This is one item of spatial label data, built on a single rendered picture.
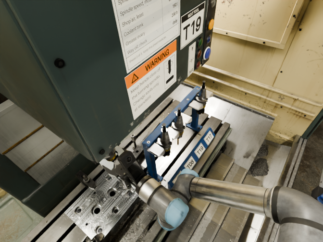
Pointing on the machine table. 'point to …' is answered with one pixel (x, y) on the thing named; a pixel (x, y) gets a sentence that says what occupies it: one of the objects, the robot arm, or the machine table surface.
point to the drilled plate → (128, 202)
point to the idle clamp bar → (140, 148)
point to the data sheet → (145, 27)
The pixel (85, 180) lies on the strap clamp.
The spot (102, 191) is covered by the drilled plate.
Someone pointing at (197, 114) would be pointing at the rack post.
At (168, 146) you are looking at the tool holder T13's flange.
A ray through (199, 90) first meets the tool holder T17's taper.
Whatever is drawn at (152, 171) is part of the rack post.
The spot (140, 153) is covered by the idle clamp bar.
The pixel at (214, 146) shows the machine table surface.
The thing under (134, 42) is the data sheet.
